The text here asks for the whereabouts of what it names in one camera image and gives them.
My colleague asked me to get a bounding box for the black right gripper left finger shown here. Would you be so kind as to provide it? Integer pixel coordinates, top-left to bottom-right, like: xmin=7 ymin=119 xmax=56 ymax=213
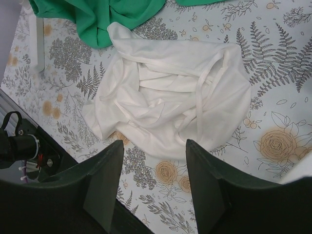
xmin=0 ymin=140 xmax=123 ymax=234

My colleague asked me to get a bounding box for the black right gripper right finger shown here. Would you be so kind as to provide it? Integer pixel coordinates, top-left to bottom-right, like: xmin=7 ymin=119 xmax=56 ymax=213
xmin=186 ymin=140 xmax=312 ymax=234

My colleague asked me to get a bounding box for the white tank top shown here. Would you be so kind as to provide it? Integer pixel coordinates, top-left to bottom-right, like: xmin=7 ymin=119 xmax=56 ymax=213
xmin=82 ymin=22 xmax=252 ymax=160

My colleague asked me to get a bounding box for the white laundry basket tipped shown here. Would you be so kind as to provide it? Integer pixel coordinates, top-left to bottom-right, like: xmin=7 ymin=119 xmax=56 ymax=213
xmin=279 ymin=154 xmax=312 ymax=184

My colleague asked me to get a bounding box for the white clothes rack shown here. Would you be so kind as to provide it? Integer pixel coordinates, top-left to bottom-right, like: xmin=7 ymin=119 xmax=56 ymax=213
xmin=19 ymin=0 xmax=45 ymax=74

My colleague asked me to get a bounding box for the green t-shirt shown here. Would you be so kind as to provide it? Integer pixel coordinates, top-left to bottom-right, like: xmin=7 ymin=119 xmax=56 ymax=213
xmin=29 ymin=0 xmax=234 ymax=49

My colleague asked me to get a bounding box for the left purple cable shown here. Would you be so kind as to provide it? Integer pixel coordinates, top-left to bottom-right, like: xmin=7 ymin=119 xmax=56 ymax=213
xmin=19 ymin=160 xmax=31 ymax=183

